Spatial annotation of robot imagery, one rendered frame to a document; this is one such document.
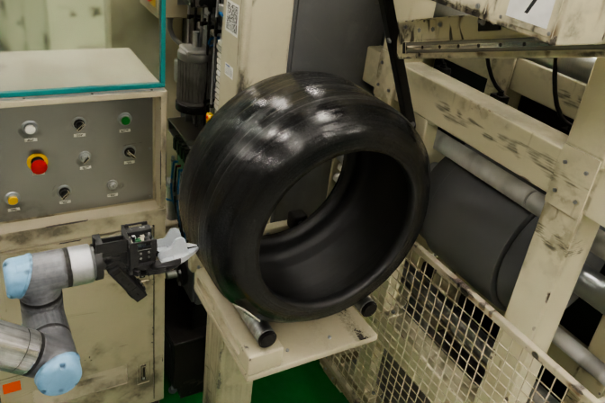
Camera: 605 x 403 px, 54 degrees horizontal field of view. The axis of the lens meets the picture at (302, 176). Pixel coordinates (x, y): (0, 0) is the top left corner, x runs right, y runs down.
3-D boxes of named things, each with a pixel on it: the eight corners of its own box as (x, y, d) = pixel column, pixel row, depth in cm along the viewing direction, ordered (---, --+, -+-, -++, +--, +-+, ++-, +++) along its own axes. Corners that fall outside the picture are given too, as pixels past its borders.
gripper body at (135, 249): (161, 239, 114) (96, 251, 108) (160, 275, 118) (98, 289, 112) (149, 219, 120) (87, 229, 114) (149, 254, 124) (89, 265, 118)
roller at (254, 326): (203, 262, 159) (204, 247, 157) (218, 259, 161) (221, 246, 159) (257, 350, 133) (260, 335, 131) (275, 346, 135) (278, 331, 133)
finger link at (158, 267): (183, 263, 119) (139, 272, 114) (183, 269, 119) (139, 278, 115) (176, 249, 122) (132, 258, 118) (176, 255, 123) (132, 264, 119)
